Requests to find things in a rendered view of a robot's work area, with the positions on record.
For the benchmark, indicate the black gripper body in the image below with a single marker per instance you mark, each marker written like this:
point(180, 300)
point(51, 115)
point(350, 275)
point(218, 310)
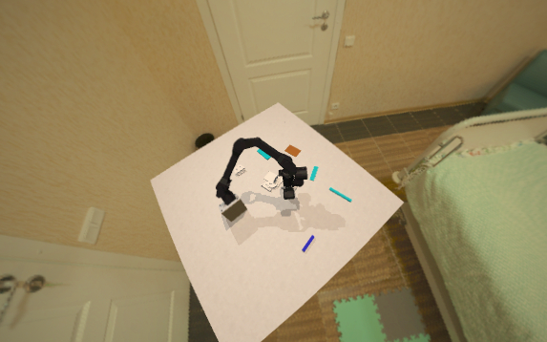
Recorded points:
point(289, 194)

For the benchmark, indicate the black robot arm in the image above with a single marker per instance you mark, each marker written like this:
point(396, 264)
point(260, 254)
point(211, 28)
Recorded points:
point(290, 171)

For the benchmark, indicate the blue flat bar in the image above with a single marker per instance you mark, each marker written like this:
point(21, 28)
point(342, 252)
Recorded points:
point(308, 243)

